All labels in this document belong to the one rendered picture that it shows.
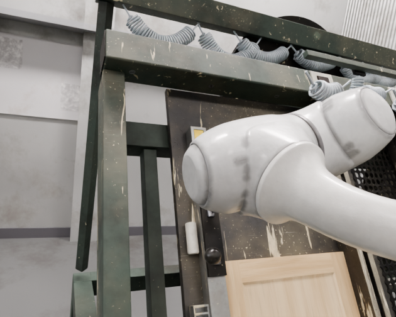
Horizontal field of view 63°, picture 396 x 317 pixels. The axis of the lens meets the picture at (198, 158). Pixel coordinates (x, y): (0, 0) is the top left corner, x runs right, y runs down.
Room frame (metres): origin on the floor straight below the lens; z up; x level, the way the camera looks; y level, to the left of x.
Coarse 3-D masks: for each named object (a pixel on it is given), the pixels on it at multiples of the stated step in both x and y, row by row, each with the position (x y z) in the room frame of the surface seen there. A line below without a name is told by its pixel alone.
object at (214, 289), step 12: (192, 132) 0.94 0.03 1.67; (204, 252) 0.77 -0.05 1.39; (204, 264) 0.76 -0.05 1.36; (204, 276) 0.75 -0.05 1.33; (204, 288) 0.74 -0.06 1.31; (216, 288) 0.73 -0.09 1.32; (204, 300) 0.73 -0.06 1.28; (216, 300) 0.71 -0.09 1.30; (216, 312) 0.70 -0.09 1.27; (228, 312) 0.71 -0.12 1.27
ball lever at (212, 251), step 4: (208, 248) 0.67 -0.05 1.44; (212, 248) 0.67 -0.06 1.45; (216, 248) 0.67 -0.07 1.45; (208, 252) 0.66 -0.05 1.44; (212, 252) 0.66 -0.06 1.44; (216, 252) 0.66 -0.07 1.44; (220, 252) 0.67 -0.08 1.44; (204, 256) 0.66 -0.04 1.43; (208, 256) 0.65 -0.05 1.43; (212, 256) 0.65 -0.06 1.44; (216, 256) 0.65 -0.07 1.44; (220, 256) 0.66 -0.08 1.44; (208, 260) 0.65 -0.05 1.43; (212, 260) 0.65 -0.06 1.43; (216, 260) 0.65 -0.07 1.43; (220, 260) 0.75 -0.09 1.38; (212, 264) 0.66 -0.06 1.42; (216, 264) 0.74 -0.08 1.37
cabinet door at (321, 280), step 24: (240, 264) 0.81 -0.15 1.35; (264, 264) 0.84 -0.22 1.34; (288, 264) 0.86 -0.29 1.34; (312, 264) 0.90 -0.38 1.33; (336, 264) 0.93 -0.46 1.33; (240, 288) 0.77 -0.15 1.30; (264, 288) 0.80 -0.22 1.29; (288, 288) 0.83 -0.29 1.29; (312, 288) 0.86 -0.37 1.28; (336, 288) 0.89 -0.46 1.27; (240, 312) 0.74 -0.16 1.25; (264, 312) 0.77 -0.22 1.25; (288, 312) 0.79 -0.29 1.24; (312, 312) 0.82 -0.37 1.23; (336, 312) 0.85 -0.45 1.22
